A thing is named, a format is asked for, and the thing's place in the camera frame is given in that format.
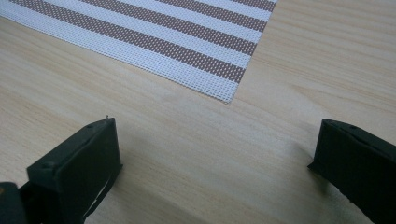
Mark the brown white striped placemat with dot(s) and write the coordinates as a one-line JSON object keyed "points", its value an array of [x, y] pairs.
{"points": [[162, 40]]}

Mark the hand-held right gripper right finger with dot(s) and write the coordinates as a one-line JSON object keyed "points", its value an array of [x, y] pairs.
{"points": [[358, 165]]}

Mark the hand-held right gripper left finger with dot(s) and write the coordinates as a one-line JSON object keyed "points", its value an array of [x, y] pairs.
{"points": [[77, 161]]}

